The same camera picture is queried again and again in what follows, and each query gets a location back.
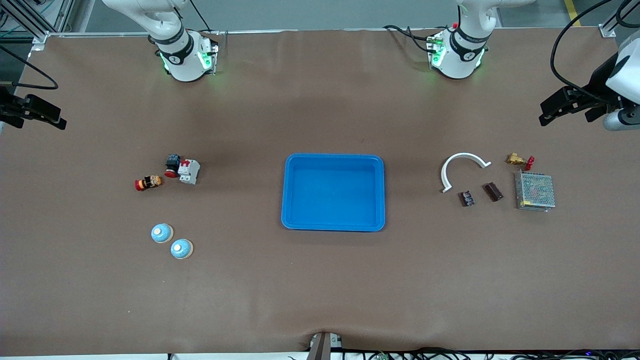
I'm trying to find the brown electrolytic capacitor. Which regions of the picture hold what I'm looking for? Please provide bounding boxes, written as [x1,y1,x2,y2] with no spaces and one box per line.
[482,182,504,203]

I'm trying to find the blue bell with white button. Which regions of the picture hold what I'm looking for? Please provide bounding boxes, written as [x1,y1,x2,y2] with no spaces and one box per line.
[151,222,174,245]
[170,238,194,260]

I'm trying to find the blue plastic tray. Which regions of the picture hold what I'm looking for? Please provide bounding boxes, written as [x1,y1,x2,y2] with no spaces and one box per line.
[281,153,386,232]

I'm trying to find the metal mesh power supply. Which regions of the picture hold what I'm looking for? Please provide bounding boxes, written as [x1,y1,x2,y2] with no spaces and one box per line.
[514,170,556,213]

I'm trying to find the white semicircular pipe clamp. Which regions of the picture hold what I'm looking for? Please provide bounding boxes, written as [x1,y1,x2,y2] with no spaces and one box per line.
[440,152,492,194]

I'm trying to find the red orange push button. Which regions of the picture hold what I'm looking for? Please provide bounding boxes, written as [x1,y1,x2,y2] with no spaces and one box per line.
[134,175,163,192]

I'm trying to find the white red circuit breaker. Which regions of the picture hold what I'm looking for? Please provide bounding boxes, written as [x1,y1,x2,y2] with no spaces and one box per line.
[178,159,201,185]

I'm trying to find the brown table cover sheet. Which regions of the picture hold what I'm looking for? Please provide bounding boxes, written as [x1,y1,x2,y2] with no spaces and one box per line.
[0,27,640,357]

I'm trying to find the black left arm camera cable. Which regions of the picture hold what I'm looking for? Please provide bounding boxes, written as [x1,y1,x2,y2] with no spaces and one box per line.
[550,0,640,101]

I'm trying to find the aluminium frame profile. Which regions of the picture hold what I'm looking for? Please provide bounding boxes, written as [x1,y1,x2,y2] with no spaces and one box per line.
[0,0,76,51]
[600,0,640,38]

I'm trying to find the brass valve with red handle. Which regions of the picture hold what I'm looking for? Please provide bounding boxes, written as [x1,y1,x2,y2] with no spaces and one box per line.
[505,153,535,171]

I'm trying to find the black right arm base cable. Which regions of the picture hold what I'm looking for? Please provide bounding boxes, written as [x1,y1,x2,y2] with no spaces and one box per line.
[187,0,213,35]

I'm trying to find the black left arm base cables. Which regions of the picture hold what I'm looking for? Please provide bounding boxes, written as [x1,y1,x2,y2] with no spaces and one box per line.
[384,24,436,55]

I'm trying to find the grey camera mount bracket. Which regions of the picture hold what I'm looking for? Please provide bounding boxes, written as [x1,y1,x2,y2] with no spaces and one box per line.
[307,332,343,360]

